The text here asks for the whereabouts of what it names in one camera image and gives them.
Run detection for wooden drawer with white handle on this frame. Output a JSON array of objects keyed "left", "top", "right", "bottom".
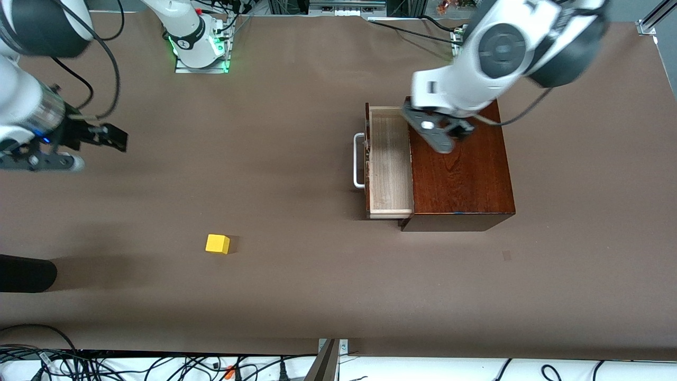
[{"left": 353, "top": 102, "right": 415, "bottom": 220}]

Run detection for yellow wooden block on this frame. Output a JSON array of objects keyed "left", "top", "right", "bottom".
[{"left": 205, "top": 233, "right": 231, "bottom": 256}]

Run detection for metal base plate right arm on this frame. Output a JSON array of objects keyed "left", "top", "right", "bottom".
[{"left": 174, "top": 15, "right": 231, "bottom": 74}]

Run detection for dark brown wooden cabinet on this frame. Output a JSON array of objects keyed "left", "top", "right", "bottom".
[{"left": 398, "top": 95, "right": 517, "bottom": 232}]

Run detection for black ribbed cylinder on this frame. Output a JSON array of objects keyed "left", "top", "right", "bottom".
[{"left": 0, "top": 254, "right": 58, "bottom": 293}]

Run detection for silver metal device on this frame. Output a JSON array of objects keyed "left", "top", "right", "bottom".
[{"left": 309, "top": 0, "right": 387, "bottom": 17}]

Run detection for black looping cable right arm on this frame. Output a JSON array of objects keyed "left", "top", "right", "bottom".
[{"left": 57, "top": 0, "right": 126, "bottom": 120}]

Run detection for black cable to left gripper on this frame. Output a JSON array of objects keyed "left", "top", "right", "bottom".
[{"left": 472, "top": 87, "right": 554, "bottom": 128}]

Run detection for black cable to left base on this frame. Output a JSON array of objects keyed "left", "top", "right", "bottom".
[{"left": 367, "top": 15, "right": 462, "bottom": 46}]

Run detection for black cables at right base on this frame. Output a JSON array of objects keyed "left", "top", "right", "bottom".
[{"left": 203, "top": 0, "right": 255, "bottom": 42}]

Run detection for black arched cable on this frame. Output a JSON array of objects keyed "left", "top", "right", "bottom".
[{"left": 0, "top": 323, "right": 80, "bottom": 353}]

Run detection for aluminium frame profile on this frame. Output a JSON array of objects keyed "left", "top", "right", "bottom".
[{"left": 637, "top": 0, "right": 677, "bottom": 37}]

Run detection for tangled black cables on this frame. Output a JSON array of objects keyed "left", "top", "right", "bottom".
[{"left": 0, "top": 344, "right": 318, "bottom": 381}]

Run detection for small aluminium bracket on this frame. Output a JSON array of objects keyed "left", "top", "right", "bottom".
[{"left": 317, "top": 339, "right": 350, "bottom": 357}]

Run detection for dark slanted post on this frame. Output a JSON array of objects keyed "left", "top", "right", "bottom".
[{"left": 304, "top": 339, "right": 340, "bottom": 381}]

